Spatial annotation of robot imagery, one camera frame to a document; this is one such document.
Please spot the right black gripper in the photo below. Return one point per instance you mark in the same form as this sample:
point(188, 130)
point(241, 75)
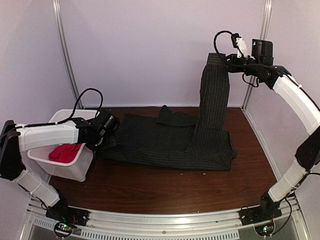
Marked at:
point(232, 66)

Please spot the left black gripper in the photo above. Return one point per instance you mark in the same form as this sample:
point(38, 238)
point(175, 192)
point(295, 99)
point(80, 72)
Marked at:
point(112, 143)

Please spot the dark pinstriped shirt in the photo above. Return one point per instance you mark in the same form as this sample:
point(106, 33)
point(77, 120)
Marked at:
point(177, 139)

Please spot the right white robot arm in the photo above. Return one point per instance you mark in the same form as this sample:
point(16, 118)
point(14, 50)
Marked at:
point(277, 78)

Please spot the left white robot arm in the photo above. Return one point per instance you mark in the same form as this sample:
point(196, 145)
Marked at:
point(88, 130)

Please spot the white plastic laundry bin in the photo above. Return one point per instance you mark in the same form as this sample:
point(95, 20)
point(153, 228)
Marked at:
point(39, 141)

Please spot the red garment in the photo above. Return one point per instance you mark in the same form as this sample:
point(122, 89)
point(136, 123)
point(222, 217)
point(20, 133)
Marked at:
point(64, 153)

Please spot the left round circuit board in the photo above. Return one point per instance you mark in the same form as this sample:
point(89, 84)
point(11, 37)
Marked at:
point(63, 230)

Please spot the round circuit board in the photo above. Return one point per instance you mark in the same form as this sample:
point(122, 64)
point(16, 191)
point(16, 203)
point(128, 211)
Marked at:
point(63, 230)
point(264, 230)

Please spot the right round circuit board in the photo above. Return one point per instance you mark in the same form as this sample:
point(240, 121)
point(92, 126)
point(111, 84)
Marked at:
point(264, 230)

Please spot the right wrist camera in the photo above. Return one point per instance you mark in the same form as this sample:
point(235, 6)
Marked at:
point(239, 44)

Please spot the left aluminium frame post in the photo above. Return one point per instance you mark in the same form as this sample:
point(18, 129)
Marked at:
point(64, 48)

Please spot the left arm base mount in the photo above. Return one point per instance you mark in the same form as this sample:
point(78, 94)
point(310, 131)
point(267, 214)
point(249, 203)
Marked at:
point(62, 212)

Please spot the front aluminium rail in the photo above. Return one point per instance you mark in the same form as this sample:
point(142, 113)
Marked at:
point(104, 225)

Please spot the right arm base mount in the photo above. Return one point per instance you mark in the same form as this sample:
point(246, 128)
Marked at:
point(263, 212)

